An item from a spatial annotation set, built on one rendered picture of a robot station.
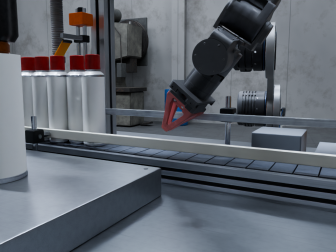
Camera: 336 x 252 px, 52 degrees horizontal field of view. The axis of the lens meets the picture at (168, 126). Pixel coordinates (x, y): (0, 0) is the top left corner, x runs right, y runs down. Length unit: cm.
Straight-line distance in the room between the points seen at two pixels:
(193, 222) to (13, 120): 30
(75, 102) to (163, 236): 45
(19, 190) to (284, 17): 769
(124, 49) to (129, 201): 692
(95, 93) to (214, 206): 37
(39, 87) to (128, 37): 655
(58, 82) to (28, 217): 47
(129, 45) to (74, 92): 660
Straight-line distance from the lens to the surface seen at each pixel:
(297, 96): 794
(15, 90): 56
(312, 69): 796
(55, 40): 101
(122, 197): 51
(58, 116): 85
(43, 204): 45
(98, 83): 78
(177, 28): 812
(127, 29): 740
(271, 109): 169
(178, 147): 65
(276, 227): 51
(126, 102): 737
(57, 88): 84
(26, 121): 93
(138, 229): 49
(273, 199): 60
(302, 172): 61
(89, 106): 78
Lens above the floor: 103
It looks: 8 degrees down
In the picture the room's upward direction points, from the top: straight up
